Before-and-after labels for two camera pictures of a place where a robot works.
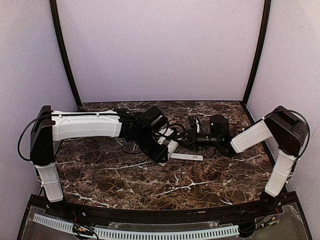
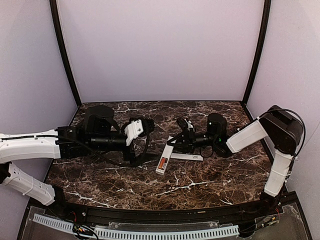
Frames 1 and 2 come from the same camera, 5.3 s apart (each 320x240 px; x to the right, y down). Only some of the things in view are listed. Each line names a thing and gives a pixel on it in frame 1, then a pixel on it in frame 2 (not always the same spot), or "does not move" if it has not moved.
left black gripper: (152, 145) -> (130, 152)
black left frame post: (58, 31) does not move
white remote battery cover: (187, 156) does not move
